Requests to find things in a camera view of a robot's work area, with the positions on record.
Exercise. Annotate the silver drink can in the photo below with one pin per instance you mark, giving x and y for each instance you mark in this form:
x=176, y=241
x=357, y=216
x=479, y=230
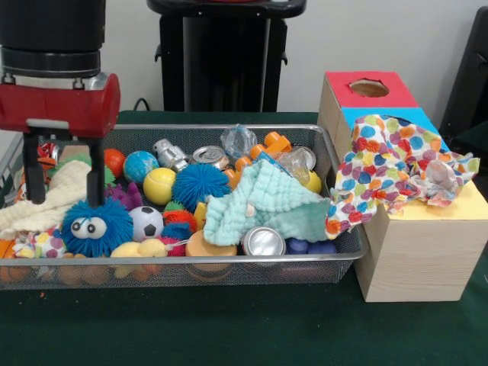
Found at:
x=265, y=242

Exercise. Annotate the large polka-dot paper napkin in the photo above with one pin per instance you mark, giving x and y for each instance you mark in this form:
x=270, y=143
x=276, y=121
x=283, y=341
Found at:
x=381, y=167

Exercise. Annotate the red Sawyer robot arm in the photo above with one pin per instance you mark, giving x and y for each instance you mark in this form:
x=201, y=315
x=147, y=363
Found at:
x=49, y=23

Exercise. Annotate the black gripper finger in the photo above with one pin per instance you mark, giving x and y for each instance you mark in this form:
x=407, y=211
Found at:
x=95, y=183
x=34, y=175

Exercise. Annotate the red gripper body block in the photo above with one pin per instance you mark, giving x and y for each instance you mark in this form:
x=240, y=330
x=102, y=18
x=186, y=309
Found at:
x=57, y=104

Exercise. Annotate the silver mesh bin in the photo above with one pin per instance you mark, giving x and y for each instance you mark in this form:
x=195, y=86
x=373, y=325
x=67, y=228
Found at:
x=171, y=135

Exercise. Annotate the blue spiky ball with eyes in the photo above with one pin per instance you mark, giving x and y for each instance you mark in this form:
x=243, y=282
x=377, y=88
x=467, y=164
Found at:
x=110, y=221

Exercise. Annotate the dark green table cloth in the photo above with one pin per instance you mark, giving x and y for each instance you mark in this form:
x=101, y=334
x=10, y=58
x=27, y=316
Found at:
x=474, y=141
x=228, y=328

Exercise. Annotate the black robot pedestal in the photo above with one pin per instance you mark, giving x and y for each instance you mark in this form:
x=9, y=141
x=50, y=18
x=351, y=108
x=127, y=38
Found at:
x=225, y=57

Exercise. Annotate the cream knitted cloth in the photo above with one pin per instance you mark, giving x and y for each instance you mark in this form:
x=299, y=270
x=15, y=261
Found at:
x=61, y=190

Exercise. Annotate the wooden box with three holes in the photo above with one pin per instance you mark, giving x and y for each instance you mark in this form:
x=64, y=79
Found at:
x=419, y=259

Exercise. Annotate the small polka-dot paper napkin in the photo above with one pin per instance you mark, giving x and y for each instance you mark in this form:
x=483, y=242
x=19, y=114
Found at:
x=42, y=242

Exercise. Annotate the mint green cloth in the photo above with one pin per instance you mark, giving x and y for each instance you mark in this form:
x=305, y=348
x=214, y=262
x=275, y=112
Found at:
x=274, y=202

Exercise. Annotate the small soccer ball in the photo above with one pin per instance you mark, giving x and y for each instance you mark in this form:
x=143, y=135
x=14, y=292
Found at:
x=145, y=223

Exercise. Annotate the silver toy robot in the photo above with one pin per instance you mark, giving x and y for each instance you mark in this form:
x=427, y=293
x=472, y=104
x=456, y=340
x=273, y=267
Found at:
x=169, y=152

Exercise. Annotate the yellow tennis ball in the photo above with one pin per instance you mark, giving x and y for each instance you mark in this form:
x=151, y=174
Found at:
x=159, y=187

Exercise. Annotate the blue globe ball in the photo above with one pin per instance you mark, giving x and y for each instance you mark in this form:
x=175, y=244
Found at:
x=139, y=165

